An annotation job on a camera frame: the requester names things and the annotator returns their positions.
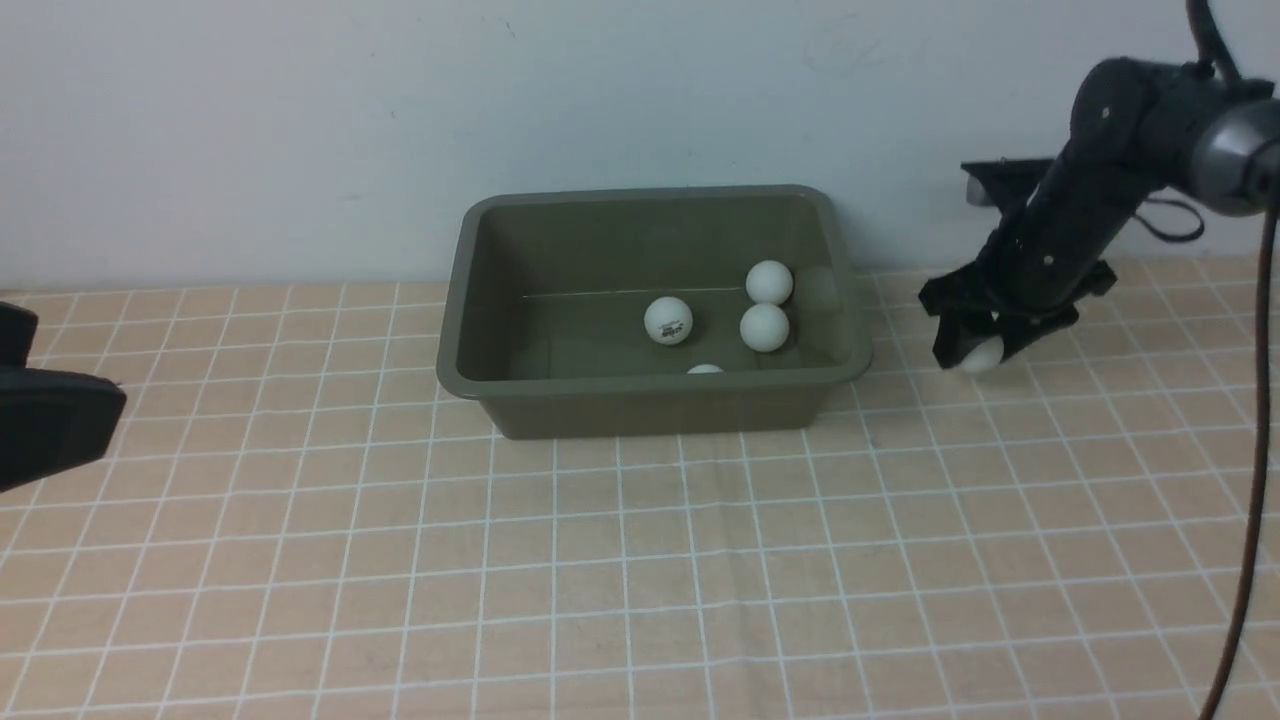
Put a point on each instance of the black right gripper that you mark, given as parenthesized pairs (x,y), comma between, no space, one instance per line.
(1127,140)

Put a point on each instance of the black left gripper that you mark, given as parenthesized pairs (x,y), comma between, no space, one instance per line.
(50,421)

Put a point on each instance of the white printed ball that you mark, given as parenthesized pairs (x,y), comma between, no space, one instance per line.
(668,321)

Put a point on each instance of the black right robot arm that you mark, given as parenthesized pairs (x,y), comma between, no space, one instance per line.
(1232,129)

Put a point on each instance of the peach checkered tablecloth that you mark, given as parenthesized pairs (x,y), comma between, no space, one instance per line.
(296,522)

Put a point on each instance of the olive green plastic bin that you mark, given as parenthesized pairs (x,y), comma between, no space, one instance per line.
(614,313)

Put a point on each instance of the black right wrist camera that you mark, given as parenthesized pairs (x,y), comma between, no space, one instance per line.
(1003,183)

